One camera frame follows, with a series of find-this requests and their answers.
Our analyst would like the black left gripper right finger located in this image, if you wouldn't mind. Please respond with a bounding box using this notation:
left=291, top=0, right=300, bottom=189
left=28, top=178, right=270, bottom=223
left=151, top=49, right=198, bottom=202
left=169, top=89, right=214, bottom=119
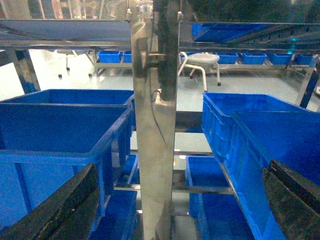
left=262, top=159, right=320, bottom=240

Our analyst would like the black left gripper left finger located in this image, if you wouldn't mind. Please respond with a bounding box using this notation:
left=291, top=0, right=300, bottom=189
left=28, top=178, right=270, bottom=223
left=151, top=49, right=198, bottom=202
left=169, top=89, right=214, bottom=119
left=0, top=163, right=100, bottom=240

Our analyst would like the steel shelf cart left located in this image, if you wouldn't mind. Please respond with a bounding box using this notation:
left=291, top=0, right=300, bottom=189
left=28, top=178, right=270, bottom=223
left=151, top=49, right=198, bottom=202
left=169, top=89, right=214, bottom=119
left=0, top=0, right=156, bottom=240

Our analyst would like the steel shelf rack right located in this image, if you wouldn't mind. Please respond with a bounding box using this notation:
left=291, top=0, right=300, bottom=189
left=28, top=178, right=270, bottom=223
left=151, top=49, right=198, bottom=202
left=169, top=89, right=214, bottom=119
left=137, top=0, right=320, bottom=240

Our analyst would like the blue bin right near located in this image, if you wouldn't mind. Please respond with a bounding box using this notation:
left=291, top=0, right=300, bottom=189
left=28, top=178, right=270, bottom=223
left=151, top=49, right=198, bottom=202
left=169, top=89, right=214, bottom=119
left=224, top=111, right=320, bottom=240

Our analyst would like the blue bin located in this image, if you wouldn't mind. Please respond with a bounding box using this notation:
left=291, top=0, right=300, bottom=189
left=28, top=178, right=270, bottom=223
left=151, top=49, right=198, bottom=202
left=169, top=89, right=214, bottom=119
left=224, top=111, right=320, bottom=240
left=0, top=103, right=134, bottom=231

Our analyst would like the blue bin left near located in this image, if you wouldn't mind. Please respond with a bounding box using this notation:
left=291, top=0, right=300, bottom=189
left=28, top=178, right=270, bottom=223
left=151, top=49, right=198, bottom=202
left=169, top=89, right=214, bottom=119
left=0, top=103, right=134, bottom=231

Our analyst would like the white round stool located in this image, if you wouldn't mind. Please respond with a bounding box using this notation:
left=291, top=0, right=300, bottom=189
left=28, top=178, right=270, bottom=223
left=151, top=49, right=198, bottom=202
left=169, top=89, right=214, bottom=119
left=177, top=51, right=221, bottom=93

